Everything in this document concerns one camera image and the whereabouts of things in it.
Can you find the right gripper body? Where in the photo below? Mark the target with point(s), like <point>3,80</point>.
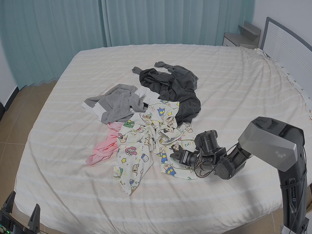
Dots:
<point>191,158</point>

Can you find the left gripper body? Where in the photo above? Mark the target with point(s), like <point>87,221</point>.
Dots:
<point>17,229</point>

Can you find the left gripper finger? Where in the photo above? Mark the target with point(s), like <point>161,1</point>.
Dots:
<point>9,205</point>
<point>34,220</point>

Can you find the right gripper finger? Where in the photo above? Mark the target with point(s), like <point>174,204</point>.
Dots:
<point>176,155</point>

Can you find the white printed pyjama top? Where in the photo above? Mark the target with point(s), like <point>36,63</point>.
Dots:
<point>132,145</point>

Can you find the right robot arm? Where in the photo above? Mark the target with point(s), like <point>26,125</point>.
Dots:
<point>268,142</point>

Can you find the black shirt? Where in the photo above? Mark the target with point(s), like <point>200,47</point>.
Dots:
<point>180,99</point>

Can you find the bed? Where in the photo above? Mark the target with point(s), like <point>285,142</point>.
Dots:
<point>195,94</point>

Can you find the pink garment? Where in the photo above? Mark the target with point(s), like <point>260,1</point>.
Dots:
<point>104,145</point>

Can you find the grey and white garment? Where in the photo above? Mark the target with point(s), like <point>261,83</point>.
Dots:
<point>117,101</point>

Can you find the dark grey garment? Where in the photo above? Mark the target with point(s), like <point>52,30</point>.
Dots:
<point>185,73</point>

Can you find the white printed pillow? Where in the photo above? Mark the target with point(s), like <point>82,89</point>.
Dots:
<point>292,82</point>

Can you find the grey bedside table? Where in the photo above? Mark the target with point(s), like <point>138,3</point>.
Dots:
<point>240,36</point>

